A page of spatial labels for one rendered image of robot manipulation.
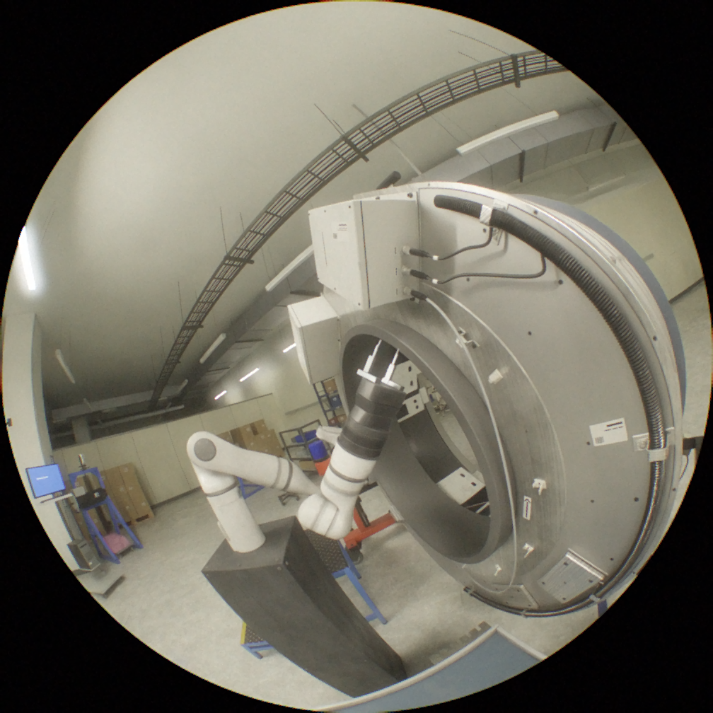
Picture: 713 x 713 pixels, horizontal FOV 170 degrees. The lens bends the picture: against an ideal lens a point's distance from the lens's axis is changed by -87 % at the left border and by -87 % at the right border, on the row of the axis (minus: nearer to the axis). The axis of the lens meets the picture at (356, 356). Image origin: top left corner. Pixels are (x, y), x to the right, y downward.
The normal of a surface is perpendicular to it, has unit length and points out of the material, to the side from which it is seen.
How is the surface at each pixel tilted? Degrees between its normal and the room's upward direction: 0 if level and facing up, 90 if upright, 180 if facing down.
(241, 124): 180
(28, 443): 90
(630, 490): 90
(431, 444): 64
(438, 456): 56
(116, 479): 90
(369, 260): 132
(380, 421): 113
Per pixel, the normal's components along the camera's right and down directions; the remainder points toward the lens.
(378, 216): 0.44, 0.47
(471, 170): -0.52, 0.11
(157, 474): 0.77, -0.36
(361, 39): 0.37, 0.92
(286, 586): 0.11, -0.15
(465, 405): 0.11, -0.54
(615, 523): -0.89, 0.32
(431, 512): -0.25, -0.94
